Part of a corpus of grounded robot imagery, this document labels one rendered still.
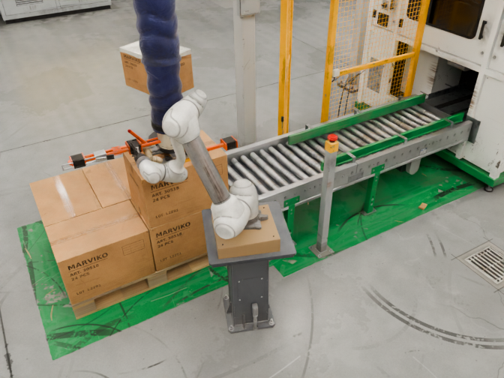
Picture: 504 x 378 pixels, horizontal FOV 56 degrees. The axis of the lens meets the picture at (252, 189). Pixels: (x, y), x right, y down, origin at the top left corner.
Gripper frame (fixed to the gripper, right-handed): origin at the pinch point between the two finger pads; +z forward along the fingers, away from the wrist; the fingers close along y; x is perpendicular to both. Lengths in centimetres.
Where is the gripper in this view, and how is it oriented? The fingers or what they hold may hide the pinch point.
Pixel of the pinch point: (131, 147)
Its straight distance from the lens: 312.8
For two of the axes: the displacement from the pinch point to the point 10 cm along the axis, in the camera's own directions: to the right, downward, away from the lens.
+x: 8.6, -3.0, 4.0
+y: 0.1, 8.1, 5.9
